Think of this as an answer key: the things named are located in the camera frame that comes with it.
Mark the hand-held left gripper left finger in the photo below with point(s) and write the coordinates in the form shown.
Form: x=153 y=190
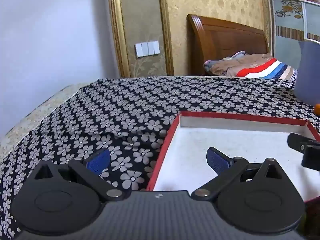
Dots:
x=98 y=161

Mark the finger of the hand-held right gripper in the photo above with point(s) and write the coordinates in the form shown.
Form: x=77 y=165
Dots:
x=298 y=142

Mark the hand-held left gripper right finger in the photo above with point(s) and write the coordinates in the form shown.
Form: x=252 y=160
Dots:
x=217 y=160

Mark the red-rimmed white box tray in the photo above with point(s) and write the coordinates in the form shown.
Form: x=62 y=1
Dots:
x=225 y=135

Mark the small orange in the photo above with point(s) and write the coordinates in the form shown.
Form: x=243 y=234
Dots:
x=317 y=109

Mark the black floral tablecloth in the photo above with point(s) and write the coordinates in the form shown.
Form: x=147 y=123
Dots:
x=125 y=105

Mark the blue kettle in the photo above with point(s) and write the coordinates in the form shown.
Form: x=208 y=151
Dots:
x=308 y=75

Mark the brown striped blanket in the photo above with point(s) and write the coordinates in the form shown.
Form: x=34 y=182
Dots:
x=250 y=65

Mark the grey cloth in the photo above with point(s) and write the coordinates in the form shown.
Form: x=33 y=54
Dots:
x=212 y=65

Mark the floral sliding-door wardrobe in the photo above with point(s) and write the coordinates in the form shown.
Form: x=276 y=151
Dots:
x=287 y=30

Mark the wooden headboard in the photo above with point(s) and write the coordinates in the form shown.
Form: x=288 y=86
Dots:
x=225 y=37

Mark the white light switch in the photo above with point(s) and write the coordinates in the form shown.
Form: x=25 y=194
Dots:
x=147 y=48

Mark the gold wall frame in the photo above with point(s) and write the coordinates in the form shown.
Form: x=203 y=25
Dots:
x=117 y=30

